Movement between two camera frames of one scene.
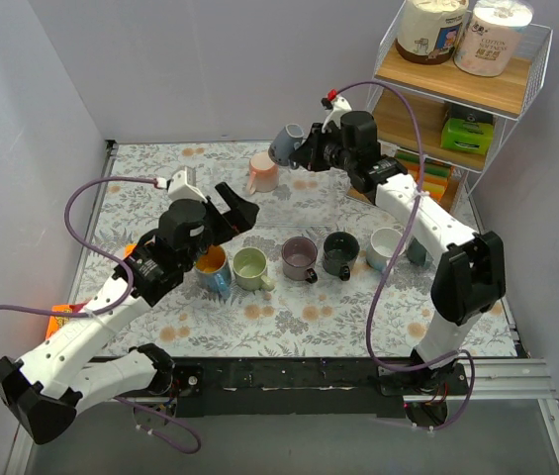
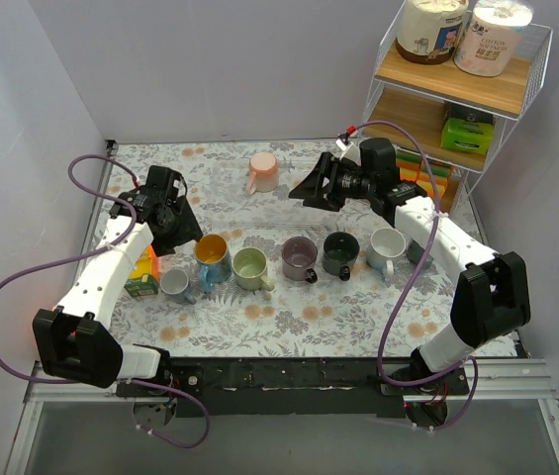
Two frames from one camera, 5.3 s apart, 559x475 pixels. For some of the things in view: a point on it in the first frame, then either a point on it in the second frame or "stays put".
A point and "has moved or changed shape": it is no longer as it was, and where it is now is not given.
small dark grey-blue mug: x=285 y=142 → x=175 y=286
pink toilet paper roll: x=488 y=45 stays put
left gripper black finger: x=242 y=214 → x=186 y=230
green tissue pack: x=468 y=137 stays put
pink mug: x=263 y=174 stays put
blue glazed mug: x=212 y=270 has moved or changed shape
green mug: x=248 y=267 stays put
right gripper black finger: x=303 y=154 → x=311 y=188
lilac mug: x=299 y=254 stays put
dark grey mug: x=340 y=250 stays put
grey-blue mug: x=418 y=254 stays put
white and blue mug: x=382 y=246 stays put
